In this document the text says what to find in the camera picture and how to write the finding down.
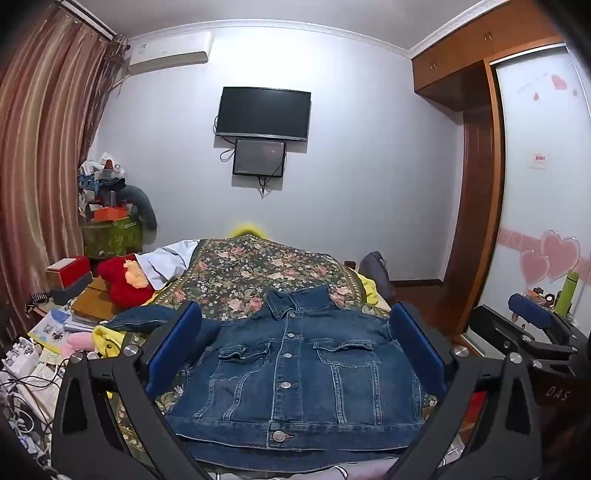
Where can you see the small black wall monitor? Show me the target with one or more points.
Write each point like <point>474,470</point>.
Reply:
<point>258,158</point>

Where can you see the pile of clutter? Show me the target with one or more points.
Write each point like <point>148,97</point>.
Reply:
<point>99,182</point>

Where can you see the striped brown curtain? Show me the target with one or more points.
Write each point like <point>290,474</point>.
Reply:
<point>41,161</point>

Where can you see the stack of books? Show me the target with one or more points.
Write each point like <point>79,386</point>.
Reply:
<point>53,327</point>

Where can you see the white cloth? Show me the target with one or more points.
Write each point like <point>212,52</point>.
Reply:
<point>166,263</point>

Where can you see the pink plush toy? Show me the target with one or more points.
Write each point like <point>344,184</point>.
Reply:
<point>78,344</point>

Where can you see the blue denim jacket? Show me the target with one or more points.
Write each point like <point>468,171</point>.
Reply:
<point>295,369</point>

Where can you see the dark grey backpack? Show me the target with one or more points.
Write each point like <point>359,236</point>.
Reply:
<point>376,272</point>

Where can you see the white sliding door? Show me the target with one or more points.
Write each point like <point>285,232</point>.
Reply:
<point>531,207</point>

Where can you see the green bottle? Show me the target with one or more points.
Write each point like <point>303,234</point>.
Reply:
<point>565,295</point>

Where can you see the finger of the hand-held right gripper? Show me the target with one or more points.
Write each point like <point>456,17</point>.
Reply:
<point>489,327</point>
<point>531,306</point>

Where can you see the brown wooden wardrobe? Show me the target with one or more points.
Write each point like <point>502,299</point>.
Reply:
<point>475,184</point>

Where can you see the black wall television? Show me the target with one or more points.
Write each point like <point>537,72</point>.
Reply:
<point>263,113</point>

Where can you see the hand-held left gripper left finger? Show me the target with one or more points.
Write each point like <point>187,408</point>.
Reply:
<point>178,341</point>

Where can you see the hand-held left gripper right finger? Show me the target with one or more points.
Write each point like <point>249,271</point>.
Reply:
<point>418,341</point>

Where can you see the yellow round object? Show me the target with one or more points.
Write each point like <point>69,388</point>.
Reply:
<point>248,230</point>

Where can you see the dark grey box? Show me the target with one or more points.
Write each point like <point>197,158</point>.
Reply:
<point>71,290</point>

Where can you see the red plush toy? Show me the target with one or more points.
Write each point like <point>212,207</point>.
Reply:
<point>122,286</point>

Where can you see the white air conditioner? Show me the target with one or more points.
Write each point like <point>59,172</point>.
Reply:
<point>168,50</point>

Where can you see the red box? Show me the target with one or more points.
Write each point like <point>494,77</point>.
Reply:
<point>69,270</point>

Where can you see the orange box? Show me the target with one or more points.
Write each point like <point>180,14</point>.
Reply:
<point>111,213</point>

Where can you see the brown wooden box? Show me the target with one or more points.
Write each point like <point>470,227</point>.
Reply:
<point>92,300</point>

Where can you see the yellow smiley cloth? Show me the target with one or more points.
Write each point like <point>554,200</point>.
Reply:
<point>108,341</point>

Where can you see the dark floral blanket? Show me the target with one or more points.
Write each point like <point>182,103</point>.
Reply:
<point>258,272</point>

